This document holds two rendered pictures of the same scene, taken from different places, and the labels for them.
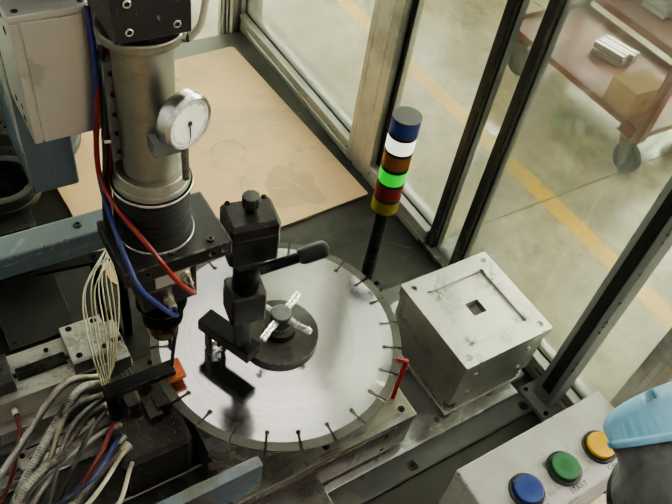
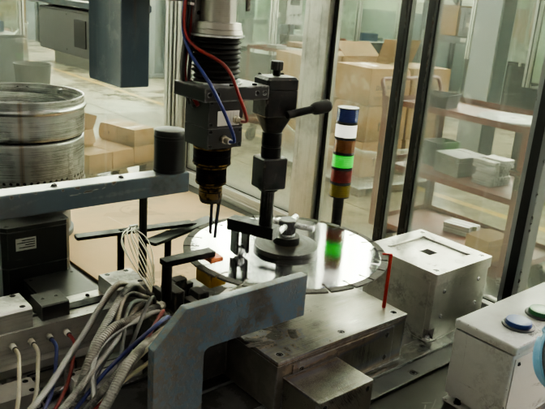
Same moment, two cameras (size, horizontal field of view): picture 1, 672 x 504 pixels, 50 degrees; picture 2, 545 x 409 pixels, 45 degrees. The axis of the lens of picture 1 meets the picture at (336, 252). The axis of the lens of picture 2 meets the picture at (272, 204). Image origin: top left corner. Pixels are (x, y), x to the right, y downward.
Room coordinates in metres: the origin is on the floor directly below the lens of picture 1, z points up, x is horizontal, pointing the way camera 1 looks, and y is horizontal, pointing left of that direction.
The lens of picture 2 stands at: (-0.49, 0.12, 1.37)
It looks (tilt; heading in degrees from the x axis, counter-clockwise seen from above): 18 degrees down; 358
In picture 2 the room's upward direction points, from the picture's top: 4 degrees clockwise
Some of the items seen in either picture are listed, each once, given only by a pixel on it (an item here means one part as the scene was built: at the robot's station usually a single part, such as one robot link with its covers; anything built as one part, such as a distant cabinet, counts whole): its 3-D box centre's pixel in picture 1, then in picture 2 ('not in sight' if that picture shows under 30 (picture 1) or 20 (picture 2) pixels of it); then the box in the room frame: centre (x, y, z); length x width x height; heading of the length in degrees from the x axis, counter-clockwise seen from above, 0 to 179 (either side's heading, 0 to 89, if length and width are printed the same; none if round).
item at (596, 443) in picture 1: (599, 447); not in sight; (0.54, -0.42, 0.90); 0.04 x 0.04 x 0.02
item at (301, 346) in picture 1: (279, 329); (285, 241); (0.59, 0.06, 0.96); 0.11 x 0.11 x 0.03
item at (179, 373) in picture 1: (145, 389); (190, 273); (0.46, 0.21, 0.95); 0.10 x 0.03 x 0.07; 129
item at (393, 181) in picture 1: (393, 172); (342, 160); (0.86, -0.06, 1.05); 0.05 x 0.04 x 0.03; 39
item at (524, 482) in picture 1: (527, 491); (518, 325); (0.45, -0.31, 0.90); 0.04 x 0.04 x 0.02
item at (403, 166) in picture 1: (397, 156); (344, 144); (0.86, -0.06, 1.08); 0.05 x 0.04 x 0.03; 39
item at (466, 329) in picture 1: (463, 333); (423, 285); (0.75, -0.24, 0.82); 0.18 x 0.18 x 0.15; 39
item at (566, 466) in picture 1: (564, 468); (540, 314); (0.50, -0.37, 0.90); 0.04 x 0.04 x 0.02
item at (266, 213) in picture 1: (247, 260); (272, 127); (0.52, 0.10, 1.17); 0.06 x 0.05 x 0.20; 120
